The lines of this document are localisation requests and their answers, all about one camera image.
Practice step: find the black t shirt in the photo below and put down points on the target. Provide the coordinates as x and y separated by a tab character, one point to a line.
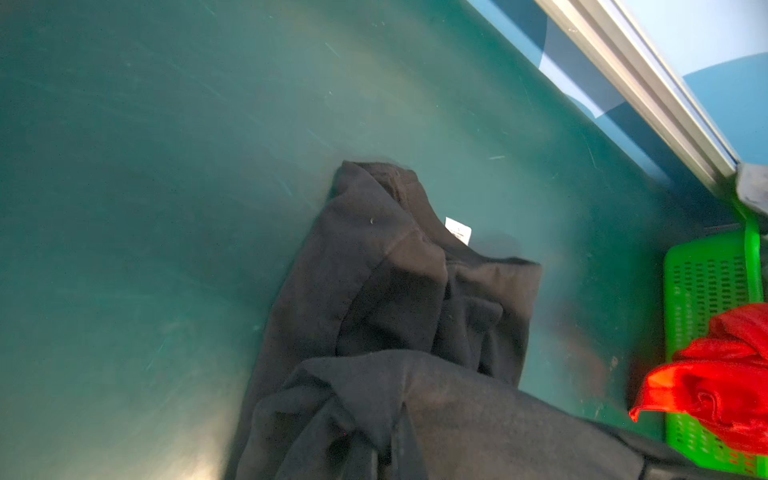
384	308

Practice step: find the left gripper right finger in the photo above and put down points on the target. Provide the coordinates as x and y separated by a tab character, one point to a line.
407	462

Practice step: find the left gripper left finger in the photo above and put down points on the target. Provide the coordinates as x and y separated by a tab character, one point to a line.
362	460

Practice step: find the green plastic basket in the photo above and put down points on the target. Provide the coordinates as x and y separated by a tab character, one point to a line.
702	279

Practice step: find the grey t shirt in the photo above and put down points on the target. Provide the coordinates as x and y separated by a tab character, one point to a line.
752	187

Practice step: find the back aluminium frame rail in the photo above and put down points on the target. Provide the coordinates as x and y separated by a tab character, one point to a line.
615	43

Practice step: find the red t shirt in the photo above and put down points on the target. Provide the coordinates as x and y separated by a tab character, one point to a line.
720	380

